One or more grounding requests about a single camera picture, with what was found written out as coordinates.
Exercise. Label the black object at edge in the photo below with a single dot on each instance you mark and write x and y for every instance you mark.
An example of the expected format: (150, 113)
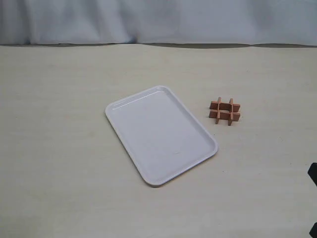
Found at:
(312, 172)

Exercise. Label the white backdrop cloth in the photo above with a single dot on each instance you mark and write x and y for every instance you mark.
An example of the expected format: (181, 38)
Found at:
(247, 22)

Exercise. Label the notched brown wooden piece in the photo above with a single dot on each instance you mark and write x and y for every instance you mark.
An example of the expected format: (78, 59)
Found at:
(224, 115)
(218, 111)
(224, 106)
(231, 117)

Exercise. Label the white plastic tray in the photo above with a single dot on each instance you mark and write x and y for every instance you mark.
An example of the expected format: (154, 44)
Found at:
(161, 136)

